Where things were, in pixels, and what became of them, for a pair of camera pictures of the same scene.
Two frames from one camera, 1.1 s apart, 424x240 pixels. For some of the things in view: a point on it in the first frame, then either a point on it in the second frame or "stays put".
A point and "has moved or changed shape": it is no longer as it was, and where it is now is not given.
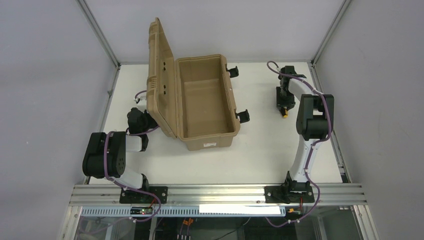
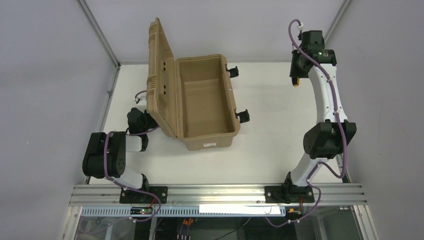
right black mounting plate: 286,194 stays put
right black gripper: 284,103 to 296,74
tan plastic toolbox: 191,98 stays put
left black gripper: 142,117 stays put
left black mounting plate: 128,196 stays put
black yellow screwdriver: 286,115 has moved or changed shape
